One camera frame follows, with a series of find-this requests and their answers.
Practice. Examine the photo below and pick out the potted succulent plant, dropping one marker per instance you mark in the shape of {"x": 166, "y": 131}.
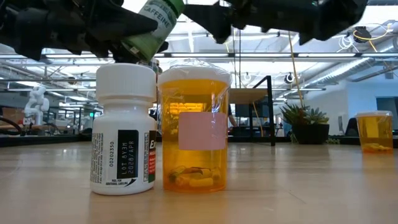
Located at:
{"x": 311, "y": 133}

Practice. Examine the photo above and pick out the black aluminium table frame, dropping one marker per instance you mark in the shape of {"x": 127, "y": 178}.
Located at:
{"x": 46, "y": 140}

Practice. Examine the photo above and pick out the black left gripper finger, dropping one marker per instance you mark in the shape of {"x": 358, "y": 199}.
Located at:
{"x": 124, "y": 23}
{"x": 119, "y": 56}

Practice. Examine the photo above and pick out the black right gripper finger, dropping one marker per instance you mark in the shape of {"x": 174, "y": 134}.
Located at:
{"x": 214, "y": 18}

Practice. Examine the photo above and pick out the orange pill vial white cap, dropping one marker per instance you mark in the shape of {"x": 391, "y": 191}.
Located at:
{"x": 194, "y": 149}
{"x": 374, "y": 133}

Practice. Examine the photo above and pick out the small white bottle black label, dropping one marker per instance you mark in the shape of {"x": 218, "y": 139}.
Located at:
{"x": 124, "y": 124}

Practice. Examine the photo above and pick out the wooden shelf black metal legs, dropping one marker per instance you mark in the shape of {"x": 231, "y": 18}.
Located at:
{"x": 248, "y": 96}

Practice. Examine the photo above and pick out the green caffeine bottle green cap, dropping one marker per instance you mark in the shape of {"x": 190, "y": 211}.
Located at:
{"x": 164, "y": 18}

